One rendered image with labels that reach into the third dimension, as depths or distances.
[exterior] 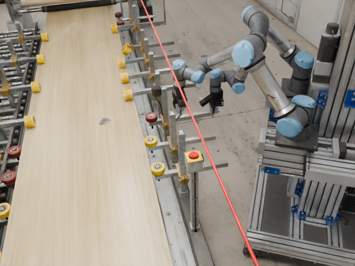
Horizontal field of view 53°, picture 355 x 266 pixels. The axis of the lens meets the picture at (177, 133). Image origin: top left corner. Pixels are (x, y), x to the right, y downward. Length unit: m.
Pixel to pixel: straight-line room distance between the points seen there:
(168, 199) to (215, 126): 1.70
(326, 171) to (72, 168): 1.39
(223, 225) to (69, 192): 1.34
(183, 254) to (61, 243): 0.63
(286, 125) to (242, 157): 1.65
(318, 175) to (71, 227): 1.29
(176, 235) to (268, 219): 0.86
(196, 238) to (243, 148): 1.74
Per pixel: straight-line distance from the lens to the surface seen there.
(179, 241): 2.04
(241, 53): 1.75
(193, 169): 1.62
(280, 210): 2.77
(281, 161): 2.15
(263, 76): 1.78
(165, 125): 2.38
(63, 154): 2.24
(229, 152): 3.48
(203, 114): 2.48
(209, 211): 2.97
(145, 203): 1.86
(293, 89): 2.44
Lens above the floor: 2.30
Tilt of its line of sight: 38 degrees down
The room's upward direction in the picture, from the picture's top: 3 degrees counter-clockwise
